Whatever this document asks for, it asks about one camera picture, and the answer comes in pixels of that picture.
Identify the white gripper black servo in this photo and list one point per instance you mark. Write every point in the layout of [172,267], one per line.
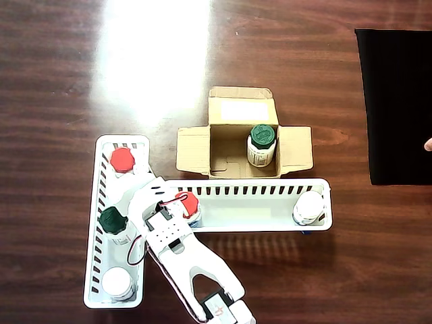
[125,198]

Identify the brown cardboard box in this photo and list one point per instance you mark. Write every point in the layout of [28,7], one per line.
[192,152]

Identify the white bottle with green cap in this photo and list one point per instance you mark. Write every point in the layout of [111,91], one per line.
[261,135]

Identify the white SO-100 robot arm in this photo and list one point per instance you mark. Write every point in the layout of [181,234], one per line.
[189,256]

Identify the green cap bottle marked B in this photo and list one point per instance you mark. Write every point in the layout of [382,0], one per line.
[113,219]

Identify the white bottle with red cap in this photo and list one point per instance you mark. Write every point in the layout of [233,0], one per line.
[122,160]
[191,202]

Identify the white plastic basket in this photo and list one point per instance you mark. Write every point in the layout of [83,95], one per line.
[121,139]
[243,216]

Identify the bare person's hand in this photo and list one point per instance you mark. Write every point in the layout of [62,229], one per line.
[429,145]

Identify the black flat mat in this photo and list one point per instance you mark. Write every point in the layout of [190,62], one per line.
[395,101]

